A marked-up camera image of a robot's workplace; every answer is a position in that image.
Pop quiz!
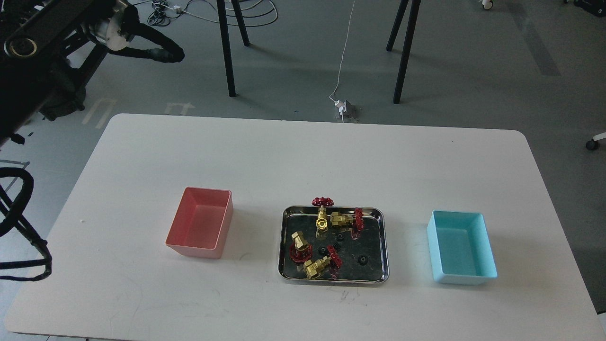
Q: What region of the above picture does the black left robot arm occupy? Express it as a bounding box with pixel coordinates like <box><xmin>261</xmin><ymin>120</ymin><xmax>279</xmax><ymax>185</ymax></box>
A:
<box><xmin>0</xmin><ymin>0</ymin><xmax>185</xmax><ymax>144</ymax></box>

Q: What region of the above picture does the pink plastic box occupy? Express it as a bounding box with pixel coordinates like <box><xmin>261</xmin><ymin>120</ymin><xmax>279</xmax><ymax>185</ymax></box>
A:
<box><xmin>165</xmin><ymin>187</ymin><xmax>234</xmax><ymax>259</ymax></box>

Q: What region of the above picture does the light blue plastic box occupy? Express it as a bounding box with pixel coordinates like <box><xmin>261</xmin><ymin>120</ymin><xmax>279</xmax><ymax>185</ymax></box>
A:
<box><xmin>427</xmin><ymin>210</ymin><xmax>498</xmax><ymax>285</ymax></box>

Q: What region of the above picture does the white power adapter on floor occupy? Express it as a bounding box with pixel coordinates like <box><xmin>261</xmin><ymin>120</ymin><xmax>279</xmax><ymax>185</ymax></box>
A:
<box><xmin>335</xmin><ymin>100</ymin><xmax>359</xmax><ymax>123</ymax></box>

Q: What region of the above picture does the stainless steel tray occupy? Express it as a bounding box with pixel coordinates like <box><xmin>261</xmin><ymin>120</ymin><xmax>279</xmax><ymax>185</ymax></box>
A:
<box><xmin>278</xmin><ymin>206</ymin><xmax>389</xmax><ymax>286</ymax></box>

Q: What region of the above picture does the black table leg right front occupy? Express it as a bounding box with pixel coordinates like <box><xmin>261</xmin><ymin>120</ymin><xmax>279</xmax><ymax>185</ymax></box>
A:
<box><xmin>392</xmin><ymin>0</ymin><xmax>421</xmax><ymax>104</ymax></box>

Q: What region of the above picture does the black table leg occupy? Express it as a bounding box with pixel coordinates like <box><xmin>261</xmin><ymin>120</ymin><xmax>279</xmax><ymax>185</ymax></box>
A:
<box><xmin>231</xmin><ymin>0</ymin><xmax>250</xmax><ymax>47</ymax></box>
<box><xmin>386</xmin><ymin>0</ymin><xmax>409</xmax><ymax>52</ymax></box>
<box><xmin>216</xmin><ymin>0</ymin><xmax>236</xmax><ymax>98</ymax></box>
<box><xmin>392</xmin><ymin>0</ymin><xmax>421</xmax><ymax>104</ymax></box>

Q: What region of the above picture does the black table leg left rear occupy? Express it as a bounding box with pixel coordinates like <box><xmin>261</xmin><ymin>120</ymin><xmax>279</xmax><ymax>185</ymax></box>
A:
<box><xmin>231</xmin><ymin>0</ymin><xmax>250</xmax><ymax>47</ymax></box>

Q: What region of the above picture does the black table leg left front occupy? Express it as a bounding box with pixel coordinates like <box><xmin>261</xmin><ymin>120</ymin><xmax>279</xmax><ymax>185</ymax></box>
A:
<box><xmin>216</xmin><ymin>0</ymin><xmax>236</xmax><ymax>98</ymax></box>

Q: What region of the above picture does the black table leg right rear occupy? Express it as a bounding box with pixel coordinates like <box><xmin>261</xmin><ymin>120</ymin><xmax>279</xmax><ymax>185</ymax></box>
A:
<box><xmin>386</xmin><ymin>0</ymin><xmax>409</xmax><ymax>52</ymax></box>

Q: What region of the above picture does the office chair caster right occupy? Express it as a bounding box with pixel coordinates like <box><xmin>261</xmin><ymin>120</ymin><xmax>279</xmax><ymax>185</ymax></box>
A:
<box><xmin>585</xmin><ymin>132</ymin><xmax>606</xmax><ymax>151</ymax></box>

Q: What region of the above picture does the upright brass valve red handle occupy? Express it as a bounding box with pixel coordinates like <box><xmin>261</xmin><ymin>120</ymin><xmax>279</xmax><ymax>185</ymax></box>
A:
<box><xmin>312</xmin><ymin>197</ymin><xmax>334</xmax><ymax>233</ymax></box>

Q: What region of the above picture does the white floor cable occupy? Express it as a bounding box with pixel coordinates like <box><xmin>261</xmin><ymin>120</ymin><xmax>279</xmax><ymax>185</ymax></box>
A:
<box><xmin>329</xmin><ymin>0</ymin><xmax>356</xmax><ymax>102</ymax></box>

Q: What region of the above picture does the bundle of floor cables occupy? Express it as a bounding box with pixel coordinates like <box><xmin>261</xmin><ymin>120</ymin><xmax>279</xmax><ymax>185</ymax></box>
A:
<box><xmin>128</xmin><ymin>0</ymin><xmax>279</xmax><ymax>27</ymax></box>

